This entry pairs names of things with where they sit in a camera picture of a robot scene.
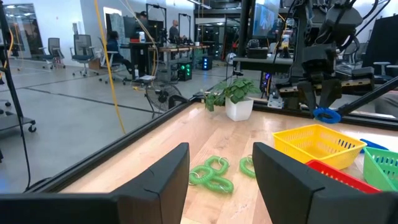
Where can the black gantry post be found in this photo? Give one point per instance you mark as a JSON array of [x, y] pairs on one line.
[[244, 28]]

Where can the black rolling stand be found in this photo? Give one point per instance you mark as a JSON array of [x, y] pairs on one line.
[[14, 79]]

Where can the wooden workbench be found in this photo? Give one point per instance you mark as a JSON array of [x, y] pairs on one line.
[[180, 48]]

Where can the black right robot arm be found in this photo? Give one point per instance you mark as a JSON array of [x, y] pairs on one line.
[[342, 21]]

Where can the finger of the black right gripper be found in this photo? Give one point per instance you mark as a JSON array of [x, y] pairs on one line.
[[307, 95], [330, 91]]

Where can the green plastic basket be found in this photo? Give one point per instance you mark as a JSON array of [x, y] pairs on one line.
[[382, 168]]

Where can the black desk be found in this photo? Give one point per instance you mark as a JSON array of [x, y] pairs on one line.
[[140, 56]]

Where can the yellow plastic basket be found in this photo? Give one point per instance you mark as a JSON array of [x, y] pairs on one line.
[[317, 140]]

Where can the green plant in white pot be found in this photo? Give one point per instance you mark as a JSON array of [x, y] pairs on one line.
[[237, 109]]

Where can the black side table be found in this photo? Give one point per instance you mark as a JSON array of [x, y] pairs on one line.
[[264, 63]]

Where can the computer tower blue lights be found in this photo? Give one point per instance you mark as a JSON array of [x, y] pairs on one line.
[[207, 63]]

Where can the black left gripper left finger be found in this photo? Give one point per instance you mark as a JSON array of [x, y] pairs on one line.
[[161, 186]]

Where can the black floor fan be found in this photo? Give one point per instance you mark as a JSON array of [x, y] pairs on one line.
[[161, 96]]

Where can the silver frame bracket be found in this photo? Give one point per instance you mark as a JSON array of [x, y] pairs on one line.
[[275, 102]]

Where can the wall monitor screen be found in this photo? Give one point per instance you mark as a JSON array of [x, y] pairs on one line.
[[264, 18]]

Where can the white office chair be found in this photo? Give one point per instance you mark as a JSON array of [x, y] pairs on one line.
[[112, 67]]

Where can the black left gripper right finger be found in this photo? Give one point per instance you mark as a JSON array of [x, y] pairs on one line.
[[280, 186]]

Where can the person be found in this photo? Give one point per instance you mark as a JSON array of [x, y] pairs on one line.
[[143, 20], [173, 31], [112, 43]]

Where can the computer tower green lights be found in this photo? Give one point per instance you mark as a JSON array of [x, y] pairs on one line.
[[185, 71]]

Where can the red plastic basket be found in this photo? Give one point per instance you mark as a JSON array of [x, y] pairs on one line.
[[339, 175]]

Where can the black partition panel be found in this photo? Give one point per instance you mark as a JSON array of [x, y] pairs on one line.
[[382, 40]]

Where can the grey mesh office chair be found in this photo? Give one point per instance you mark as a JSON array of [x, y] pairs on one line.
[[53, 46], [82, 43]]

